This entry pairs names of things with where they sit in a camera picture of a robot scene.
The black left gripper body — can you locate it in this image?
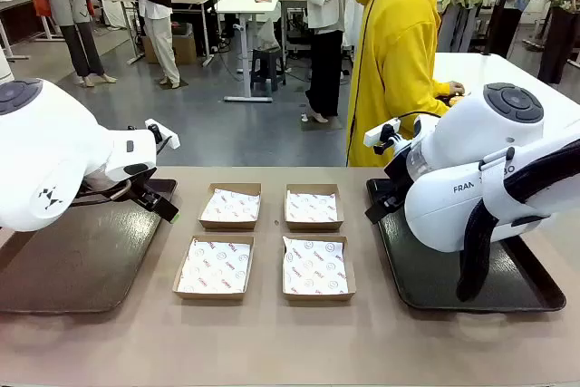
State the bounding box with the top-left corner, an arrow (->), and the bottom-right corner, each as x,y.
129,177 -> 160,207

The mannequin with purple top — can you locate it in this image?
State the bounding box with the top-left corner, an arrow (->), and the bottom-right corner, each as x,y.
15,0 -> 118,88

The brown cardboard food box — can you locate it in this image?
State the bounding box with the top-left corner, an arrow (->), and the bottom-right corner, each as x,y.
198,182 -> 263,231
171,235 -> 256,301
284,183 -> 345,232
281,235 -> 357,302

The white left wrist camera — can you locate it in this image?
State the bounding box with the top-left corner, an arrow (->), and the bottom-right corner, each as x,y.
144,118 -> 181,150

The person's right forearm yellow sleeve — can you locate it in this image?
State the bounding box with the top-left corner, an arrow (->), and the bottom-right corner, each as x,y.
407,78 -> 452,111

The black right arm cable sleeve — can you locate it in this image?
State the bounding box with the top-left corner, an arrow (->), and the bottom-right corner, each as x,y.
455,137 -> 580,303

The large white table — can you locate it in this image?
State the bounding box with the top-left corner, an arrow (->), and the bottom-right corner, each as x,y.
432,52 -> 580,134

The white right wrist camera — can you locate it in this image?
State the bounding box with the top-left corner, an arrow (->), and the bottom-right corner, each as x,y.
364,118 -> 402,155

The dark brown serving tray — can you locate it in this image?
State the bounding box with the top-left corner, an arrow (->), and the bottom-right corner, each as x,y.
0,178 -> 179,314

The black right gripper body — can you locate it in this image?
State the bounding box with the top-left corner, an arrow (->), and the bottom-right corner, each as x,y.
383,158 -> 411,209

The black stand pole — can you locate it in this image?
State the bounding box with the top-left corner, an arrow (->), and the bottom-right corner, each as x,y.
482,0 -> 517,57

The black tray with loop handles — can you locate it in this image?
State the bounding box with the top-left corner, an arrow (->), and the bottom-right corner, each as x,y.
365,177 -> 567,314

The dark plastic stool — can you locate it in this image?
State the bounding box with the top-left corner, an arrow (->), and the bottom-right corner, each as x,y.
250,47 -> 287,92

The person in yellow hoodie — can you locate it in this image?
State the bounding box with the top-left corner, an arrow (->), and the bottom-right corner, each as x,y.
346,0 -> 468,169

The brown cardboard carton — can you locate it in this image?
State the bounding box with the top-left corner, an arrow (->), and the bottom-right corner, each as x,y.
141,33 -> 198,65

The white standing desk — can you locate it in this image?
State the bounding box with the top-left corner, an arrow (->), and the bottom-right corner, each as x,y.
216,0 -> 281,103

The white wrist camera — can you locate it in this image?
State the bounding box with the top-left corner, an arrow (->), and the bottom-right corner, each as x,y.
144,118 -> 181,150
364,118 -> 402,155

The white printed paper liner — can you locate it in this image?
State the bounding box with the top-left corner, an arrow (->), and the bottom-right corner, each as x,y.
283,237 -> 349,296
200,187 -> 261,224
285,190 -> 342,224
176,237 -> 253,294

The white plastic bag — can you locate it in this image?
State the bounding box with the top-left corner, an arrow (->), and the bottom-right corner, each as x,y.
256,17 -> 282,51

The thin left arm cable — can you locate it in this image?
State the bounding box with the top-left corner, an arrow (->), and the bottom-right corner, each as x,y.
72,178 -> 133,207

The grey table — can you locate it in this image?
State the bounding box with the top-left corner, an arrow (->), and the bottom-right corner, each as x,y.
0,0 -> 51,62

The mannequin with black jacket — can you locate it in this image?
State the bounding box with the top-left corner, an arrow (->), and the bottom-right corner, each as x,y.
115,0 -> 182,90

